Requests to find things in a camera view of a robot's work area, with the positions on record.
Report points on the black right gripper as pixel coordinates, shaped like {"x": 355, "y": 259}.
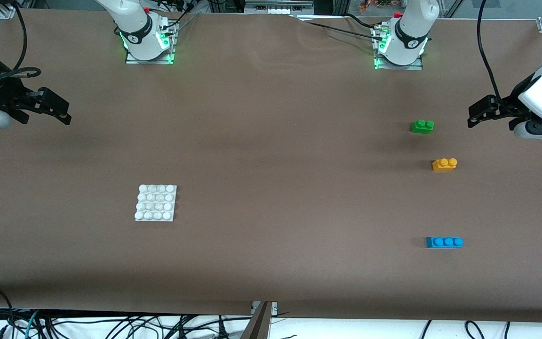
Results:
{"x": 3, "y": 95}

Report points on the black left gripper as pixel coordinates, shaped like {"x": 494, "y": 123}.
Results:
{"x": 507, "y": 107}

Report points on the yellow two-stud block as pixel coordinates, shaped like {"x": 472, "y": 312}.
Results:
{"x": 444, "y": 165}

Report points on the white studded base plate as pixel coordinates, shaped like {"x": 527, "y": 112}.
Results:
{"x": 155, "y": 202}

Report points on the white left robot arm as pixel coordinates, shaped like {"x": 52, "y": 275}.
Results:
{"x": 407, "y": 28}

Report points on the green two-stud block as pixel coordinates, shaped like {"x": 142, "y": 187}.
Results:
{"x": 422, "y": 126}

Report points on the blue three-stud block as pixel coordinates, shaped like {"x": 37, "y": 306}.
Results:
{"x": 444, "y": 242}

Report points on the grey power strip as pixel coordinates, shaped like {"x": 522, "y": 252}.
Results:
{"x": 275, "y": 7}

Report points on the metal table edge bracket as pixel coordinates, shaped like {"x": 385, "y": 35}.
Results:
{"x": 261, "y": 325}

